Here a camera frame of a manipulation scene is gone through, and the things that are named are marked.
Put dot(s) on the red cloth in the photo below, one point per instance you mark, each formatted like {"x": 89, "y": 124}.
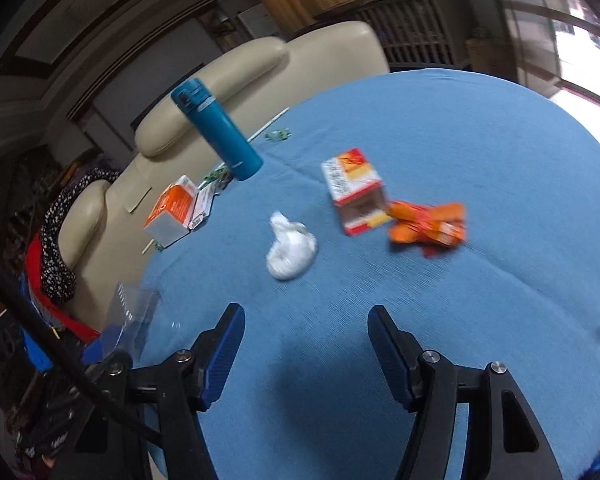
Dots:
{"x": 35, "y": 270}

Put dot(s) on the dark framed glass door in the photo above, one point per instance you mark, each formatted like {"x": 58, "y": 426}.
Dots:
{"x": 525, "y": 25}

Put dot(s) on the black white dotted cloth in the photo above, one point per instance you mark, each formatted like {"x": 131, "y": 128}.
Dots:
{"x": 55, "y": 240}

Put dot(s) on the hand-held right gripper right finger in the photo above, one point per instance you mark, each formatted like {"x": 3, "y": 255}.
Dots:
{"x": 390, "y": 360}

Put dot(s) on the orange white box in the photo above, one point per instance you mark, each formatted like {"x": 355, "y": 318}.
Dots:
{"x": 172, "y": 210}

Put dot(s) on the beige paper slip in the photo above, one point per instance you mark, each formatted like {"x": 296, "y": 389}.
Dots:
{"x": 139, "y": 199}

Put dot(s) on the white tissue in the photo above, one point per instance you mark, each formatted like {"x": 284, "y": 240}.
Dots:
{"x": 290, "y": 250}

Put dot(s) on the orange wrapper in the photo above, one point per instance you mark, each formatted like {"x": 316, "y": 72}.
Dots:
{"x": 425, "y": 227}

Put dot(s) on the green wrapper strip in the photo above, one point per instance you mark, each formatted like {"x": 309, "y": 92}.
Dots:
{"x": 216, "y": 176}

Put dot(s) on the teal thermos bottle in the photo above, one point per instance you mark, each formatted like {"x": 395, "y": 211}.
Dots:
{"x": 220, "y": 130}

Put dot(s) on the small white box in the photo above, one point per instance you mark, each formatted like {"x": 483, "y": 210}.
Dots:
{"x": 202, "y": 207}

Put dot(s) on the cream leather sofa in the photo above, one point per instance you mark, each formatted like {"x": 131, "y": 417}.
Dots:
{"x": 300, "y": 55}

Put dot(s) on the white refrigerator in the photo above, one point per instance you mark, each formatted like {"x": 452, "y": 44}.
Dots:
{"x": 257, "y": 22}

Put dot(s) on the blue tablecloth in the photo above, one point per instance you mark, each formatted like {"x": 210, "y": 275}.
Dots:
{"x": 455, "y": 160}

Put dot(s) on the orange white small carton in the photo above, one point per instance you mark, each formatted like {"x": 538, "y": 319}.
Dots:
{"x": 352, "y": 185}

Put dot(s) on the thin white stick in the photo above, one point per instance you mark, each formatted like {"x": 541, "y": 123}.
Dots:
{"x": 270, "y": 122}

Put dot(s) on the wooden crib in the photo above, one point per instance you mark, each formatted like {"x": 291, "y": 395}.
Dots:
{"x": 415, "y": 25}

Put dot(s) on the green candy wrapper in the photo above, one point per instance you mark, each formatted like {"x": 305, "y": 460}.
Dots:
{"x": 278, "y": 135}

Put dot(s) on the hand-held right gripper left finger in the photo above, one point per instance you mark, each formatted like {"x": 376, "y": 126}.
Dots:
{"x": 222, "y": 360}

